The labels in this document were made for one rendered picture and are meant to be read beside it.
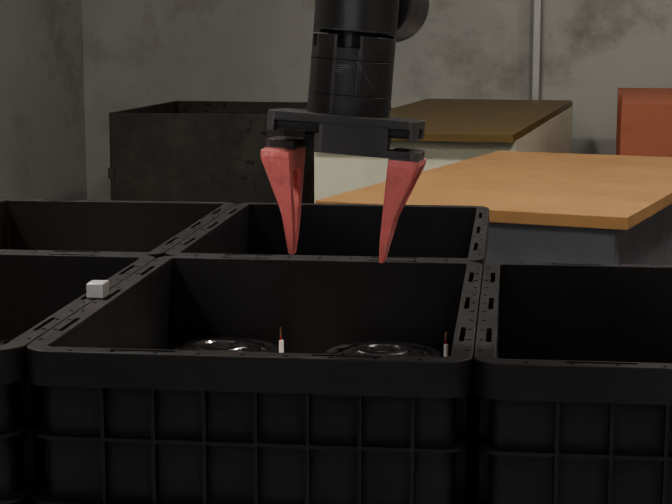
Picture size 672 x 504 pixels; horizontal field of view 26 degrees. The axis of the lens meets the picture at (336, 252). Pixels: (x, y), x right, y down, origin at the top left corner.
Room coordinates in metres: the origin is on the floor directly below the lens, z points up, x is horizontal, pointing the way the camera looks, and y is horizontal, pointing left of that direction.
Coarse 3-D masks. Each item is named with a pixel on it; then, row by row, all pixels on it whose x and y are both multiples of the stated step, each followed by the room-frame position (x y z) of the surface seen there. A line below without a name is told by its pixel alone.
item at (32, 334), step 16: (0, 256) 1.34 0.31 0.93; (16, 256) 1.34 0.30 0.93; (32, 256) 1.34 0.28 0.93; (48, 256) 1.34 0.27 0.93; (64, 256) 1.33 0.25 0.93; (80, 256) 1.33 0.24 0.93; (96, 256) 1.33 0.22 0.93; (112, 256) 1.33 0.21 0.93; (128, 256) 1.33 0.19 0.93; (144, 256) 1.33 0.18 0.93; (128, 272) 1.24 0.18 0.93; (80, 304) 1.10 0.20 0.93; (48, 320) 1.04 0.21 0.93; (32, 336) 0.98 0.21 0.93; (0, 352) 0.94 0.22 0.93; (16, 352) 0.95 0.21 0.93; (0, 368) 0.94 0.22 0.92; (16, 368) 0.95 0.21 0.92
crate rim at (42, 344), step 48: (480, 288) 1.17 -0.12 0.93; (48, 336) 0.98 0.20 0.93; (48, 384) 0.94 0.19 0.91; (96, 384) 0.94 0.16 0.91; (144, 384) 0.93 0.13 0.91; (192, 384) 0.93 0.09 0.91; (240, 384) 0.92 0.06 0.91; (288, 384) 0.92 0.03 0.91; (336, 384) 0.92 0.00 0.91; (384, 384) 0.91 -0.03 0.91; (432, 384) 0.91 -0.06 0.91
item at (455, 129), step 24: (432, 120) 5.70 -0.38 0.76; (456, 120) 5.70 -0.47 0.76; (480, 120) 5.70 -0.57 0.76; (504, 120) 5.70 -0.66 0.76; (528, 120) 5.70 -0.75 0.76; (552, 120) 6.20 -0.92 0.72; (408, 144) 5.13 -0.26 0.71; (432, 144) 5.11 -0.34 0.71; (456, 144) 5.09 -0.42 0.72; (480, 144) 5.07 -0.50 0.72; (504, 144) 5.05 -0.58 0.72; (528, 144) 5.38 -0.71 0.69; (552, 144) 6.22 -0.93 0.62; (336, 168) 5.20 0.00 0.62; (360, 168) 5.18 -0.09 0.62; (384, 168) 5.15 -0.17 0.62; (432, 168) 5.11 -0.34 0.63; (336, 192) 5.20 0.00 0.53
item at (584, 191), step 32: (480, 160) 4.22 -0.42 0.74; (512, 160) 4.22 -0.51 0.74; (544, 160) 4.22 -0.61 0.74; (576, 160) 4.22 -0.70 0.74; (608, 160) 4.22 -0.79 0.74; (640, 160) 4.22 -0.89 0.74; (352, 192) 3.43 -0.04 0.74; (384, 192) 3.43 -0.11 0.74; (416, 192) 3.43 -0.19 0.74; (448, 192) 3.43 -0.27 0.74; (480, 192) 3.43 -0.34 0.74; (512, 192) 3.43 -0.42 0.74; (544, 192) 3.43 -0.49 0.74; (576, 192) 3.43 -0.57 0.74; (608, 192) 3.43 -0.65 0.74; (640, 192) 3.43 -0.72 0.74; (512, 224) 3.11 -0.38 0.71; (544, 224) 3.06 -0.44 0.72; (576, 224) 3.03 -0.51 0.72; (608, 224) 3.01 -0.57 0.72; (640, 224) 3.44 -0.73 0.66; (512, 256) 3.11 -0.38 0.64; (544, 256) 3.08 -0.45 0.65; (576, 256) 3.05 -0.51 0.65; (608, 256) 3.03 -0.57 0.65; (640, 256) 3.45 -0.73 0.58
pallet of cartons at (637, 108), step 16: (624, 96) 6.16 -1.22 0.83; (640, 96) 6.16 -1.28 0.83; (656, 96) 6.16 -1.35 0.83; (624, 112) 5.70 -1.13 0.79; (640, 112) 5.69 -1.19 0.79; (656, 112) 5.68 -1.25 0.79; (624, 128) 5.70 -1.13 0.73; (640, 128) 5.69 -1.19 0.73; (656, 128) 5.68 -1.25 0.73; (624, 144) 5.70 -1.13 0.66; (640, 144) 5.69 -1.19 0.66; (656, 144) 5.68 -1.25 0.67
